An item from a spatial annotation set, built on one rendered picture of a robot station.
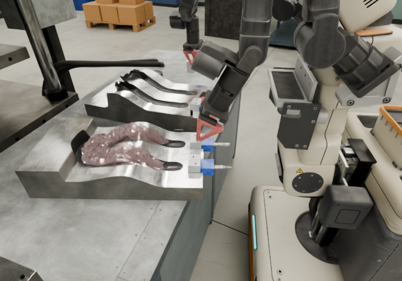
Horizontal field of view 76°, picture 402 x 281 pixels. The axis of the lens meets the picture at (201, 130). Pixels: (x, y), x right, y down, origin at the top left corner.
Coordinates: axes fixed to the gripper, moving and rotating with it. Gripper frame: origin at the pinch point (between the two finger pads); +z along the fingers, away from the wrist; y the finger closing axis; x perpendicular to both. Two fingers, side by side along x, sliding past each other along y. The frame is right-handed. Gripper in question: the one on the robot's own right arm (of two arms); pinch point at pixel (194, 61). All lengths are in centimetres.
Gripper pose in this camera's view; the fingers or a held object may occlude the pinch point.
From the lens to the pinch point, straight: 125.4
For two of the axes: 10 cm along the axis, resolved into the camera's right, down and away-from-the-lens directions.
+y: -3.2, 5.5, -7.7
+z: 0.3, 8.2, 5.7
